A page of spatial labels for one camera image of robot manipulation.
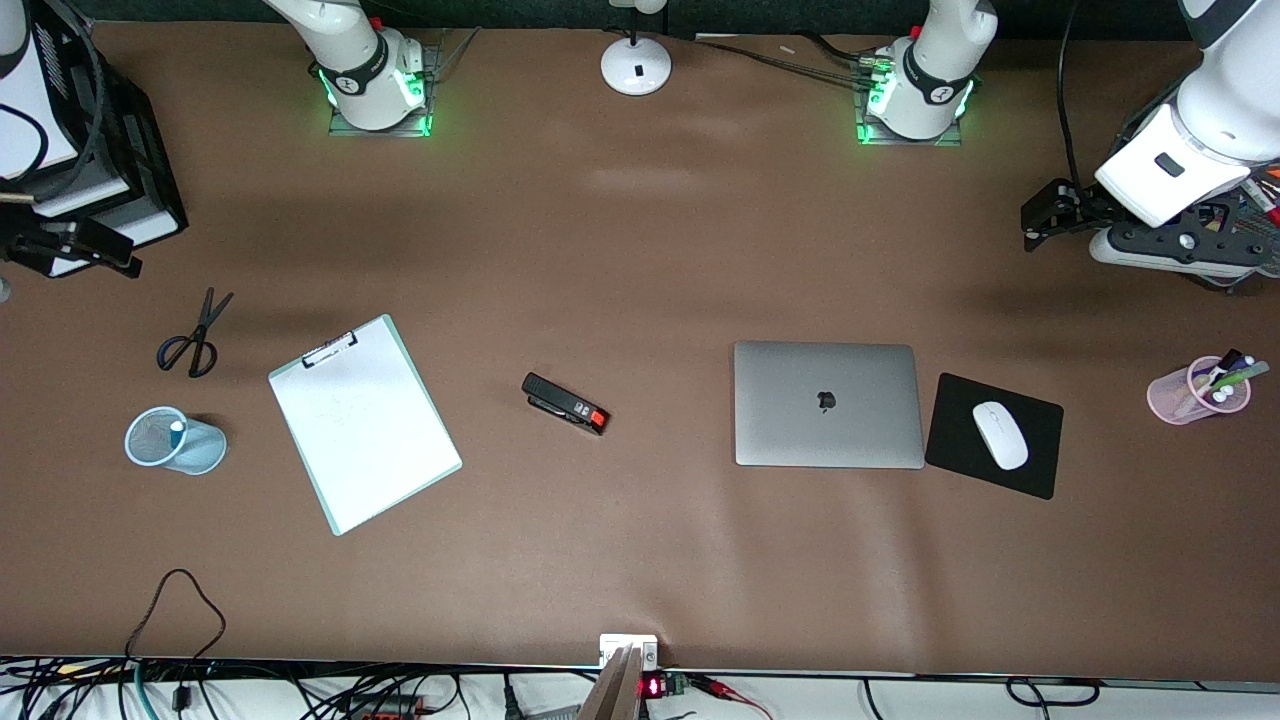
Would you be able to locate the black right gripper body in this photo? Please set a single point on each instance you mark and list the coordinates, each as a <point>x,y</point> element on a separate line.
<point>40,243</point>

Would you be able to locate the blue marker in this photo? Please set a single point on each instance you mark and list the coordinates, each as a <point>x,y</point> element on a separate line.
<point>177,430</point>

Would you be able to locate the silver laptop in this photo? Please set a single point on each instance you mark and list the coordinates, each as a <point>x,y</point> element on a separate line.
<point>800,430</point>

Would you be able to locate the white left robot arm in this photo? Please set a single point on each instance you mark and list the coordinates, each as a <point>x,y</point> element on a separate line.
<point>935,70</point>

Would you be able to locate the red and white marker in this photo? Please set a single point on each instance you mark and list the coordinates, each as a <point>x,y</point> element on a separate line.
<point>1270,205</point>

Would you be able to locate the black marker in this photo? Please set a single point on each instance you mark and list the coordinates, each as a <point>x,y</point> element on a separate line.
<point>1230,357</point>

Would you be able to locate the green marker in cup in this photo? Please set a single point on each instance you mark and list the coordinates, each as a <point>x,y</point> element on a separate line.
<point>1245,374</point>

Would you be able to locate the white paper sheet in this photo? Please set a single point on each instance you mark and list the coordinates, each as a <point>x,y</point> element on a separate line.
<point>30,130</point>
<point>100,190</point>
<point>155,225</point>

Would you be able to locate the black stacked letter tray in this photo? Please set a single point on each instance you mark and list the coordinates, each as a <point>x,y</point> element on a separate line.
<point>150,150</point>

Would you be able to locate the black scissors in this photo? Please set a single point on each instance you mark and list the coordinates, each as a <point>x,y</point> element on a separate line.
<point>197,340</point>

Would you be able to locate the pink translucent pen cup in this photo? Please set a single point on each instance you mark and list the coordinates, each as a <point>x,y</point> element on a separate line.
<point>1170,395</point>

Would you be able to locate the purple pen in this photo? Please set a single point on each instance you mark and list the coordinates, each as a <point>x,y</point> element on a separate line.
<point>1238,365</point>

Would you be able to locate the blue mesh pen cup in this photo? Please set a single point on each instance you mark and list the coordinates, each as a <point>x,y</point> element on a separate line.
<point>205,450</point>

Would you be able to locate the white computer mouse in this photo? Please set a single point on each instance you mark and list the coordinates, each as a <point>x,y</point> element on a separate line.
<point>1000,435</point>

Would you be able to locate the black mouse pad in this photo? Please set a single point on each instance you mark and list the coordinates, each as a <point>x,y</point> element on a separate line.
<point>960,450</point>

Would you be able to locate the teal clipboard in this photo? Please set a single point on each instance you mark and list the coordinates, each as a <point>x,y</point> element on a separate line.
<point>380,450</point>

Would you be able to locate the white clipboard paper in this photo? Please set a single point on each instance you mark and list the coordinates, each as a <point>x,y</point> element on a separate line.
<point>390,470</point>

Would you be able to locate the white round stand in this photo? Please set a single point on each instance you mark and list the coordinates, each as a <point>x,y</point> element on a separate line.
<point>636,68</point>

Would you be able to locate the black plug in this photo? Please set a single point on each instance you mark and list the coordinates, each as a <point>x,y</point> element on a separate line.
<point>181,697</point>

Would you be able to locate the black stapler with red tip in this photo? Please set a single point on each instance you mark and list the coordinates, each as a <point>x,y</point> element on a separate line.
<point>560,402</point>

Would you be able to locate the red power strip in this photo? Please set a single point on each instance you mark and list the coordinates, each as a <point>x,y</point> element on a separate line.
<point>385,708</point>

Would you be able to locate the circuit board with red display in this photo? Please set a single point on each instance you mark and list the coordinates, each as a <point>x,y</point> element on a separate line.
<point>652,687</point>

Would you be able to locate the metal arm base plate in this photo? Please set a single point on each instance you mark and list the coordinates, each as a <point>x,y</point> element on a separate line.
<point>345,128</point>
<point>875,140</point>

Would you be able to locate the white mounting bracket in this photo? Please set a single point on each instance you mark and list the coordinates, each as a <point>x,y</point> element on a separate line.
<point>615,645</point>

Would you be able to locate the grey camera pole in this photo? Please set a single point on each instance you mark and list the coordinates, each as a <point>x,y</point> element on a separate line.
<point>612,695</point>

